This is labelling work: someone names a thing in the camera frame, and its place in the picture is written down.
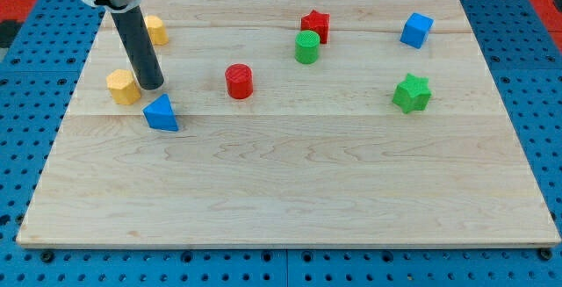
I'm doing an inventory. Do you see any red star block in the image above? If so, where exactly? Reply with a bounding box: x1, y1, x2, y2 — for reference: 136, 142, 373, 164
300, 10, 330, 44

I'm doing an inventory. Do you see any green star block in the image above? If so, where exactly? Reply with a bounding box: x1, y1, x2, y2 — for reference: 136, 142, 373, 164
392, 73, 432, 114

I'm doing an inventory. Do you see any wooden board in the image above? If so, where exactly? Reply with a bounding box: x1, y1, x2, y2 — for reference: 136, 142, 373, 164
17, 0, 560, 249

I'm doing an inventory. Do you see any red cylinder block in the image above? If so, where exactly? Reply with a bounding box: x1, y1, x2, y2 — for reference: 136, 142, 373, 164
225, 63, 253, 99

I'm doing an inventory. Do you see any green cylinder block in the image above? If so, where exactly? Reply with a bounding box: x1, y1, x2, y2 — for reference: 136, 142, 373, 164
294, 30, 321, 64

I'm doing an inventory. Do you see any blue triangle block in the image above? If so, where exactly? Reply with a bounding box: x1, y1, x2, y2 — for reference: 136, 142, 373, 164
142, 94, 179, 132

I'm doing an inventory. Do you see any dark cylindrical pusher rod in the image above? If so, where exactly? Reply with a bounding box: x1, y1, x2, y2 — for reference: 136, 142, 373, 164
112, 6, 164, 90

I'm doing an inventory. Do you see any yellow hexagon block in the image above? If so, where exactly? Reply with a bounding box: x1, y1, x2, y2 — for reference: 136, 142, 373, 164
105, 69, 141, 105

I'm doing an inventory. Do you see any yellow block behind rod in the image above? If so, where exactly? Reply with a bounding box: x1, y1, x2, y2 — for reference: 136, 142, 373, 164
144, 15, 169, 46

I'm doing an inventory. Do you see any blue cube block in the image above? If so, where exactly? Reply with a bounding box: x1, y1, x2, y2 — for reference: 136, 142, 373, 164
400, 12, 434, 49

